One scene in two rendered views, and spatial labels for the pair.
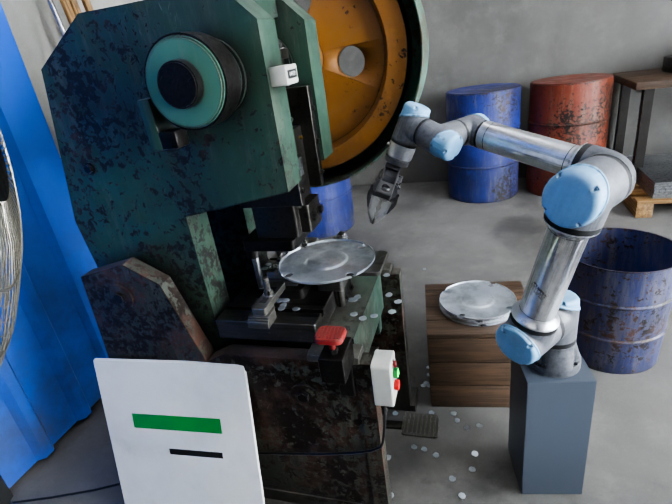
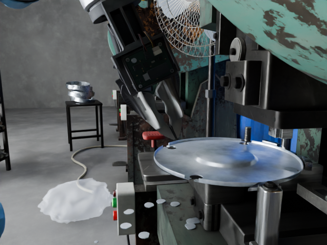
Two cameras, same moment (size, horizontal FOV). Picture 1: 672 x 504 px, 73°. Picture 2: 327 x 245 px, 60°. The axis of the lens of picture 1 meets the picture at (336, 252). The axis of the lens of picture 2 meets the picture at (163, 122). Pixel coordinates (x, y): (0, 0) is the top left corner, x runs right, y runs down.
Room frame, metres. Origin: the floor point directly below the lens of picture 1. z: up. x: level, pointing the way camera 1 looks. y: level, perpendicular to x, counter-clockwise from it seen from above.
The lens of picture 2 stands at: (1.66, -0.34, 0.96)
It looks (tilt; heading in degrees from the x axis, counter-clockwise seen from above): 11 degrees down; 152
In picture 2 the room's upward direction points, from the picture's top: straight up
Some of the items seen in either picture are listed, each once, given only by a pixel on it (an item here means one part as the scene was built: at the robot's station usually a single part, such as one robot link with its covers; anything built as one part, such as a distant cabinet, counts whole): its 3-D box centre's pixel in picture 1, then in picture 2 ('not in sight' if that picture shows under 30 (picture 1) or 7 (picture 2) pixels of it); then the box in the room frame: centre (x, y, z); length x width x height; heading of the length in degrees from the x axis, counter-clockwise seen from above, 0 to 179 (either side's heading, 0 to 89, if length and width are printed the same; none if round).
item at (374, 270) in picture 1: (344, 279); (201, 188); (1.22, -0.01, 0.72); 0.25 x 0.14 x 0.14; 71
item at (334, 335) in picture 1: (332, 345); (154, 144); (0.89, 0.04, 0.72); 0.07 x 0.06 x 0.08; 71
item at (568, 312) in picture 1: (553, 313); not in sight; (1.03, -0.57, 0.62); 0.13 x 0.12 x 0.14; 125
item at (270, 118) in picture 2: (281, 236); (286, 116); (1.28, 0.15, 0.86); 0.20 x 0.16 x 0.05; 161
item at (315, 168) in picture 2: (290, 267); (278, 165); (1.27, 0.15, 0.76); 0.15 x 0.09 x 0.05; 161
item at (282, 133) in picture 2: not in sight; (279, 127); (1.27, 0.14, 0.84); 0.05 x 0.03 x 0.04; 161
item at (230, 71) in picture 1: (194, 90); not in sight; (1.05, 0.25, 1.31); 0.22 x 0.12 x 0.22; 71
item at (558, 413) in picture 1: (546, 419); not in sight; (1.04, -0.57, 0.23); 0.18 x 0.18 x 0.45; 81
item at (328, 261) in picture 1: (326, 259); (224, 156); (1.23, 0.03, 0.78); 0.29 x 0.29 x 0.01
